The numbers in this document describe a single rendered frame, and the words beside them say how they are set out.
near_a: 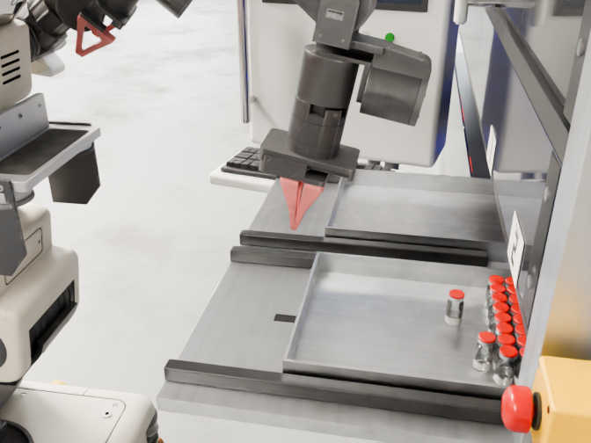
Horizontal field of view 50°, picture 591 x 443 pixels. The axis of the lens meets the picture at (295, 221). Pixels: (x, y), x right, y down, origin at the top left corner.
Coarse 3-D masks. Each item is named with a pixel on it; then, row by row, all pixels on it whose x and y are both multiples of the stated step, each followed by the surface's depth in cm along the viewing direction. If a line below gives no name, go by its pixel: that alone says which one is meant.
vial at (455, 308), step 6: (450, 300) 84; (456, 300) 83; (462, 300) 83; (450, 306) 84; (456, 306) 84; (462, 306) 84; (450, 312) 84; (456, 312) 84; (462, 312) 84; (450, 318) 85; (456, 318) 84; (450, 324) 85; (456, 324) 85
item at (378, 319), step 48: (336, 288) 93; (384, 288) 93; (432, 288) 93; (480, 288) 93; (336, 336) 83; (384, 336) 83; (432, 336) 83; (384, 384) 72; (432, 384) 71; (480, 384) 70
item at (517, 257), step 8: (512, 224) 79; (512, 232) 78; (520, 232) 73; (512, 240) 78; (520, 240) 73; (512, 248) 78; (520, 248) 72; (520, 256) 72; (520, 264) 72; (512, 272) 76
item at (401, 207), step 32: (352, 192) 123; (384, 192) 123; (416, 192) 123; (448, 192) 123; (480, 192) 123; (352, 224) 112; (384, 224) 112; (416, 224) 112; (448, 224) 112; (480, 224) 112
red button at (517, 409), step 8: (504, 392) 56; (512, 392) 55; (520, 392) 55; (528, 392) 55; (504, 400) 55; (512, 400) 54; (520, 400) 54; (528, 400) 54; (504, 408) 55; (512, 408) 54; (520, 408) 54; (528, 408) 54; (504, 416) 55; (512, 416) 54; (520, 416) 54; (528, 416) 54; (504, 424) 55; (512, 424) 54; (520, 424) 54; (528, 424) 54
